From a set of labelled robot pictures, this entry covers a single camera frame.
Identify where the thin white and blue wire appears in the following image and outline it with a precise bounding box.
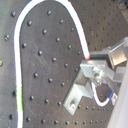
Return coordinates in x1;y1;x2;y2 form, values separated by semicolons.
90;81;115;108

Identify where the metal cable clip bracket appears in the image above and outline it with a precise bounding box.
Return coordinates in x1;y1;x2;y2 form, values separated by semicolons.
63;60;110;115

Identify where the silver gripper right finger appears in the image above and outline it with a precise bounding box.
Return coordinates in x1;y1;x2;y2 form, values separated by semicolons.
90;37;128;68

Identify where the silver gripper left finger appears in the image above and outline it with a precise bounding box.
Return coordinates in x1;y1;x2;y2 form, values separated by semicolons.
93;66;126;87

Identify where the white cable with green mark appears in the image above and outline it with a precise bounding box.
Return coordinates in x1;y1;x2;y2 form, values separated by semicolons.
13;0;91;128

